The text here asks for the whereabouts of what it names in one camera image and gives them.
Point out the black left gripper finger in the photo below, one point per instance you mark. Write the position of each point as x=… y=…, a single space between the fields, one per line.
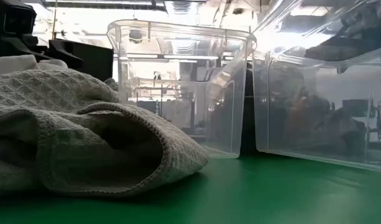
x=66 y=56
x=25 y=48

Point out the small gray waffle towel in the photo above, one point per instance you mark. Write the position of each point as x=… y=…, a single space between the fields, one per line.
x=112 y=84

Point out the light gray waffle towel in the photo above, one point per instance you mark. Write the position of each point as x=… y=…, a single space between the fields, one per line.
x=69 y=149

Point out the clear plastic bin with label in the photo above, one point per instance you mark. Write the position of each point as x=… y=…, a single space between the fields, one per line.
x=317 y=140

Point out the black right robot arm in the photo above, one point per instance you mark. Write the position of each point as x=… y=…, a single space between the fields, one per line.
x=348 y=48

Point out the black standing panel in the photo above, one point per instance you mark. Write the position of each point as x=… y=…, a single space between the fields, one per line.
x=97 y=62

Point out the green table mat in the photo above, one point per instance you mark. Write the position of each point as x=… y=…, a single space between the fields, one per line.
x=271 y=193

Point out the black background monitor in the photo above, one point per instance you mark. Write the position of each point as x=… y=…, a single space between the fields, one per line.
x=355 y=108

